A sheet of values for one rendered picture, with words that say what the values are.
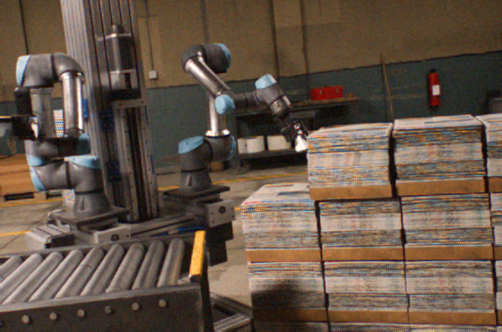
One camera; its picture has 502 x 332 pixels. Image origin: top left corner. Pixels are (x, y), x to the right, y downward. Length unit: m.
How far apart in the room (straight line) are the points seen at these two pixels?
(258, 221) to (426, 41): 7.31
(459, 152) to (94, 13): 1.57
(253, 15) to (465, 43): 3.23
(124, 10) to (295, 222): 1.21
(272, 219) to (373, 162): 0.43
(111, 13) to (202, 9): 6.17
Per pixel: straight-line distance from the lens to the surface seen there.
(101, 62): 2.60
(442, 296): 2.20
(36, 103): 2.39
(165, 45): 8.77
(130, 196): 2.57
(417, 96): 9.21
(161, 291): 1.47
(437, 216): 2.12
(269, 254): 2.22
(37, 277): 1.78
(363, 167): 2.06
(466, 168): 2.08
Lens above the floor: 1.29
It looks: 6 degrees down
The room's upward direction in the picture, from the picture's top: 6 degrees counter-clockwise
